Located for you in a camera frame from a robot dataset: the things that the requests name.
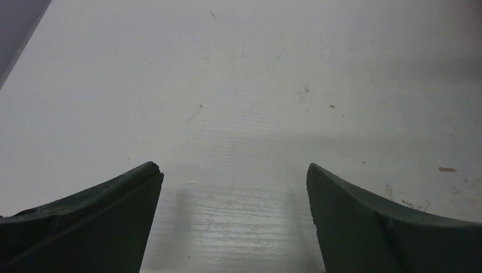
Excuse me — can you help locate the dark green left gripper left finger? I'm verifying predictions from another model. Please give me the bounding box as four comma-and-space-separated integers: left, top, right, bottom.
1, 162, 164, 272

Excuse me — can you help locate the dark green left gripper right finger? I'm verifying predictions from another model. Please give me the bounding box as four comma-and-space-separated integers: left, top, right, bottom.
306, 163, 481, 272

